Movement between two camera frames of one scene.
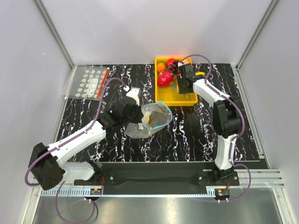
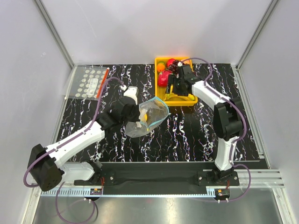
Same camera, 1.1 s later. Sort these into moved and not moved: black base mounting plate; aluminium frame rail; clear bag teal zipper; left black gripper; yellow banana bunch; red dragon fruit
Moved: clear bag teal zipper; yellow banana bunch
Not moved: aluminium frame rail; red dragon fruit; left black gripper; black base mounting plate
